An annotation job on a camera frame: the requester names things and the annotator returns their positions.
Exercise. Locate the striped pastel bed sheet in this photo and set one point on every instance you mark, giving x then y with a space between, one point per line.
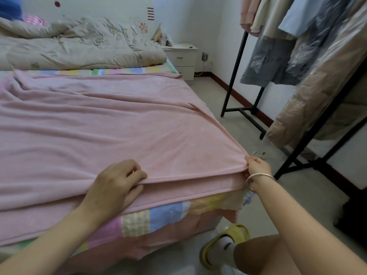
155 214

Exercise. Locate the yellow slipper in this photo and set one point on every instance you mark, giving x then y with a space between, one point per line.
221 246

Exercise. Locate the beige quilt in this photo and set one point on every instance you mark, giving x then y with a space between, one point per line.
74 45

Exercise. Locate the pink fleece blanket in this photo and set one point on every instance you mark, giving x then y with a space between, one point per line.
86 128

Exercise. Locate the grey hanging garment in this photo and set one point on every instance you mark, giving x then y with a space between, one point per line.
269 63

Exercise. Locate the blue pillow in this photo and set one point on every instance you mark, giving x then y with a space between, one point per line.
10 7

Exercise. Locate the black clothes rack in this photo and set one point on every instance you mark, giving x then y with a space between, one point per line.
232 77

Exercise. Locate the plastic covered beige coat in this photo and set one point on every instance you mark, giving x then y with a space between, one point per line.
321 94

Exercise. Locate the white nightstand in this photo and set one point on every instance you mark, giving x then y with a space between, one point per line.
183 61

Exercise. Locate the dark brown baseboard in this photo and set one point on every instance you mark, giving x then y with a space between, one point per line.
241 100

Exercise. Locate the person's right hand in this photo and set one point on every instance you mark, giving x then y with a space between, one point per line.
259 167

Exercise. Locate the pink hanging garment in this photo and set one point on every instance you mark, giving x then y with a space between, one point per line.
249 11

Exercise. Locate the pink patterned pillow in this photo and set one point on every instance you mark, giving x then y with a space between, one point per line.
34 20

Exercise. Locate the black bag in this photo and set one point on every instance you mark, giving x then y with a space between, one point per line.
355 217

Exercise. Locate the light blue hanging garment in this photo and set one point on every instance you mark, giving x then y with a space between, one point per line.
307 13

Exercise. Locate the white headboard with red dots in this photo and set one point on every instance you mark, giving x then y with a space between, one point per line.
103 8

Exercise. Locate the person's right forearm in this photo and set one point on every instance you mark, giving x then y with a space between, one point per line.
309 237

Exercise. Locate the cream plush toy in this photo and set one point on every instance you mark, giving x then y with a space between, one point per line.
160 36

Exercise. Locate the person's left forearm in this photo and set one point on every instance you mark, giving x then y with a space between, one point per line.
40 249

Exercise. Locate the black wall plug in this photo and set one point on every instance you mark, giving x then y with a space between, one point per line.
205 56

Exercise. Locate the person's left hand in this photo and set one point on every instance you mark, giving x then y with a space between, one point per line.
112 189

